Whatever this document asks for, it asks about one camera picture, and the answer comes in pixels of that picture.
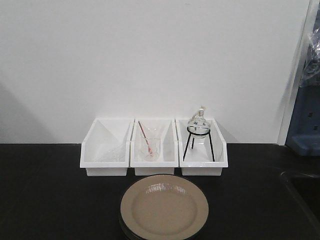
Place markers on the black bag on pegboard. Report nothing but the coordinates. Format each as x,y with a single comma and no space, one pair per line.
311,70

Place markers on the black tripod stand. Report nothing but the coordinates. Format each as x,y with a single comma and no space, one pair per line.
198,149

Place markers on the white bin left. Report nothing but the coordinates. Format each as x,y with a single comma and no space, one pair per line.
105,150

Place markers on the black sink basin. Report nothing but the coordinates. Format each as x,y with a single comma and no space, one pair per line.
305,190

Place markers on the white bin right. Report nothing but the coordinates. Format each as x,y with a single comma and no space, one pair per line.
198,168

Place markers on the glass beaker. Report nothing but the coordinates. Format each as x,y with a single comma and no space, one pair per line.
154,141

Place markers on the grey blue pegboard rack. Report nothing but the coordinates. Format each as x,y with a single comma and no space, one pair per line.
303,135

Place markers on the glass round flask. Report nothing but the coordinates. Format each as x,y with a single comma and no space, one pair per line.
198,125

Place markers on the beige plate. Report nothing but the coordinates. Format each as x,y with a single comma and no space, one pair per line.
130,235
164,207

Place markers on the white bin middle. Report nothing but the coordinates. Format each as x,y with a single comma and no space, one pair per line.
168,160

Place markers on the red stirring rod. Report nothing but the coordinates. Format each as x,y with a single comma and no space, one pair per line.
150,152

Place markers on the white bin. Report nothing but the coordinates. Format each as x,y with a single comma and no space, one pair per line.
198,168
105,150
168,160

